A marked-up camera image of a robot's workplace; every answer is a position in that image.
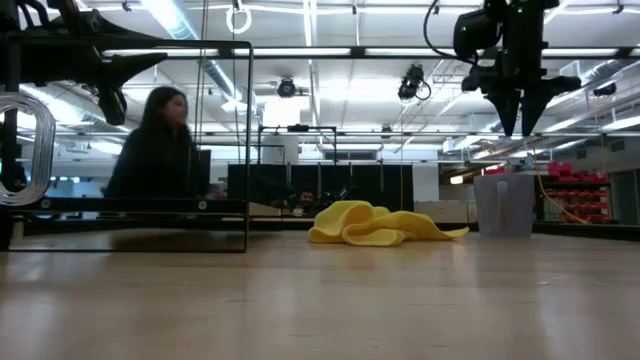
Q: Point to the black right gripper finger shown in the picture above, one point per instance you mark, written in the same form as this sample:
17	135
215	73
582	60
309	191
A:
507	107
532	107

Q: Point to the black partition wall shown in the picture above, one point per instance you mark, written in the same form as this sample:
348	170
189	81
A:
370	187

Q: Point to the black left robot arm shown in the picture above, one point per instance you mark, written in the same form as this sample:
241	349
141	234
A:
100	25

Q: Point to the yellow cloth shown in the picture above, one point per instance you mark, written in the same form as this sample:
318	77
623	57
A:
360	225

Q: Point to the person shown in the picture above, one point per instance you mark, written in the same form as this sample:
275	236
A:
155	160
306	197

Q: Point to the shelf with red bins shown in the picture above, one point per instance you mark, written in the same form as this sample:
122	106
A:
580	197

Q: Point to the black aluminium rig frame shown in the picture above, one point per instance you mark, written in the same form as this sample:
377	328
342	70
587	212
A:
358	51

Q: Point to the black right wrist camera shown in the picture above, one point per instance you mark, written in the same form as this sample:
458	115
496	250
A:
475	35

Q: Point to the round black overhead camera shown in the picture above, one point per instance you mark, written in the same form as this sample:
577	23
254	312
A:
286	88

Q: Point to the beige cabinet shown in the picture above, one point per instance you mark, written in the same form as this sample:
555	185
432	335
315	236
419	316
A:
442	211

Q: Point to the black monitor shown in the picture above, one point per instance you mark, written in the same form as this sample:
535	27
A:
205	170

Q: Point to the grey mug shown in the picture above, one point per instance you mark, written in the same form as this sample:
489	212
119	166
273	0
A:
485	210

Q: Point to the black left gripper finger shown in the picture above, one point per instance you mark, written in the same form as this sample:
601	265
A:
125	65
114	105

